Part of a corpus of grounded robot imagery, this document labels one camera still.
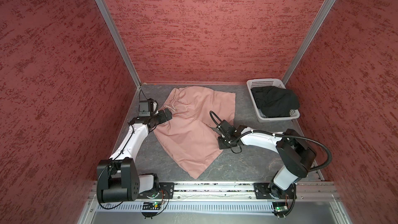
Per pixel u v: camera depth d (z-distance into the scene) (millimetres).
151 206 711
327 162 439
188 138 909
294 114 940
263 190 740
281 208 700
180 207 775
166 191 740
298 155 461
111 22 852
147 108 667
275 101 965
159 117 775
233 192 756
